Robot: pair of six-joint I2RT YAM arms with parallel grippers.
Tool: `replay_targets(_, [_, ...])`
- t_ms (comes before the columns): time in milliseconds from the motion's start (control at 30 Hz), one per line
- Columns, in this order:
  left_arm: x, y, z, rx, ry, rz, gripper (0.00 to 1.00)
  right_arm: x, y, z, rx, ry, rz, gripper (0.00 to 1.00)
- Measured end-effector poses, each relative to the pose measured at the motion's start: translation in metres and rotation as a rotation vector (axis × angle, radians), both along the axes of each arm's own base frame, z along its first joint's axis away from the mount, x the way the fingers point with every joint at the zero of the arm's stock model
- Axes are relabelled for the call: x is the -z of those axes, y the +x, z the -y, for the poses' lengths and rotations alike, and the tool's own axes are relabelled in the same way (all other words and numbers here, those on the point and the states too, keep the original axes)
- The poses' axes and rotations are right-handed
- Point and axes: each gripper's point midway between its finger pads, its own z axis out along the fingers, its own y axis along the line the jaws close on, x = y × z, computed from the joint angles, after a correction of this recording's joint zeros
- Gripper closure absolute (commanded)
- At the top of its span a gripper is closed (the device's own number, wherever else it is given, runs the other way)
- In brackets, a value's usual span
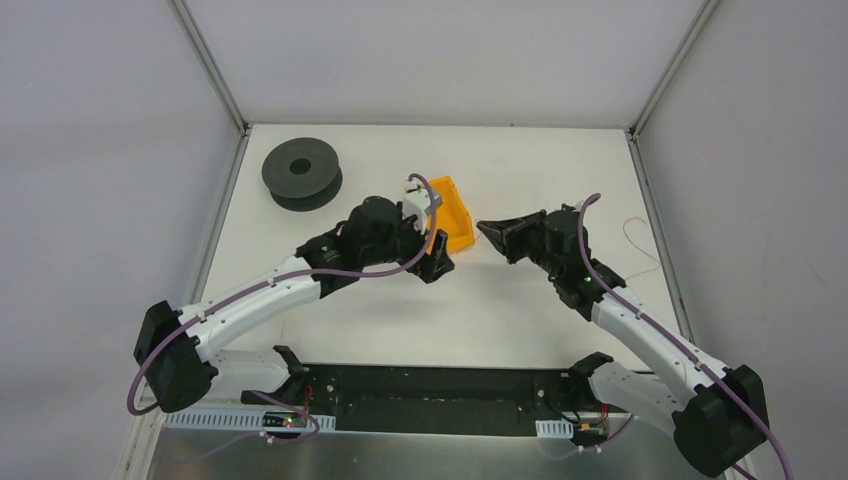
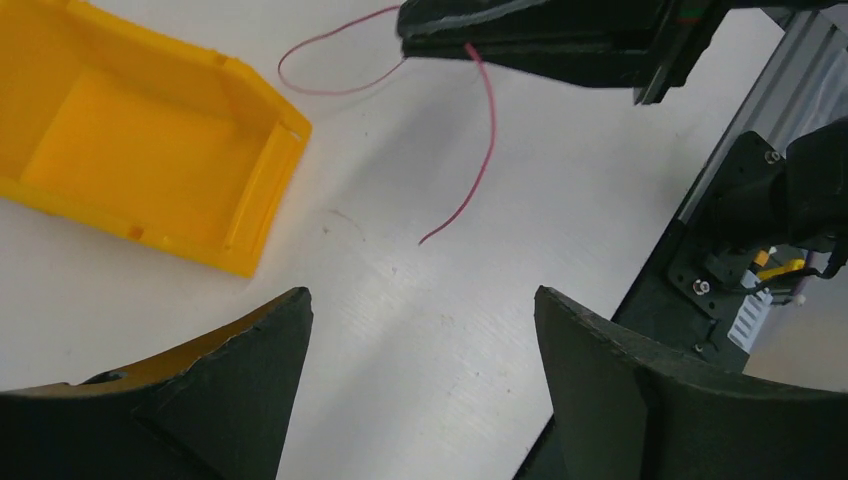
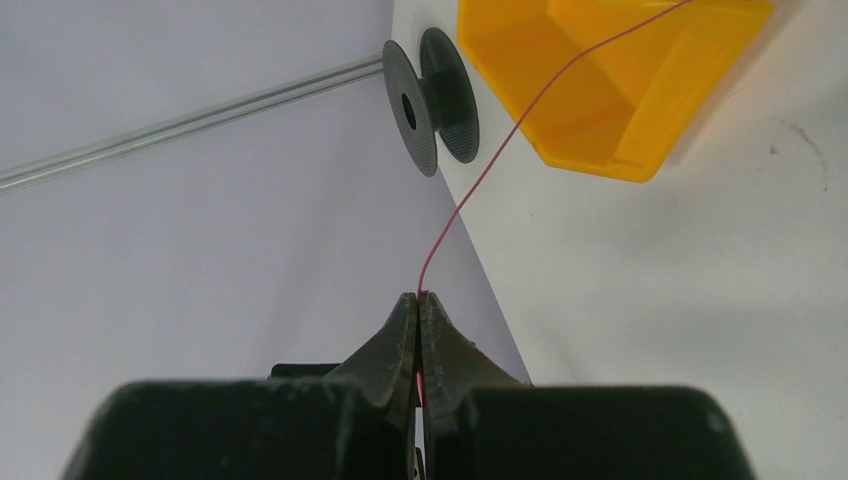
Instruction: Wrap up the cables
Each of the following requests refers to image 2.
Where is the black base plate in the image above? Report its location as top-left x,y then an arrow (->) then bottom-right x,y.
612,131 -> 775,372

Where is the right controller board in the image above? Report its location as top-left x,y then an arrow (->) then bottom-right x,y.
727,247 -> 815,354

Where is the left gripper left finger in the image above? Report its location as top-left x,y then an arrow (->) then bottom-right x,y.
1,287 -> 313,479

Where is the yellow plastic bin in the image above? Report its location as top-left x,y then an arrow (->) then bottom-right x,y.
1,1 -> 312,277

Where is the thin red wire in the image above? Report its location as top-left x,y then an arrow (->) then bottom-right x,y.
276,5 -> 498,248

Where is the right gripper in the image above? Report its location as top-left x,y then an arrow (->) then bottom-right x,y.
396,1 -> 733,105

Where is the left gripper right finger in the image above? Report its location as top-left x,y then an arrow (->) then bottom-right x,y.
517,286 -> 847,479

